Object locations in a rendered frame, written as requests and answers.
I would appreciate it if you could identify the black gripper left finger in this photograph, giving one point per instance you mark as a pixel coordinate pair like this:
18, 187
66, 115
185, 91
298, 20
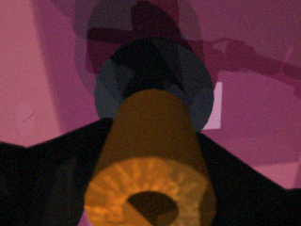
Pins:
45, 184

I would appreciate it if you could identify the orange cylinder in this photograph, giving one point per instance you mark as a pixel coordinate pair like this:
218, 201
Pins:
151, 171

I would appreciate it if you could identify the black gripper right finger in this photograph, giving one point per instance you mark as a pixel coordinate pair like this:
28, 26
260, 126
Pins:
244, 196

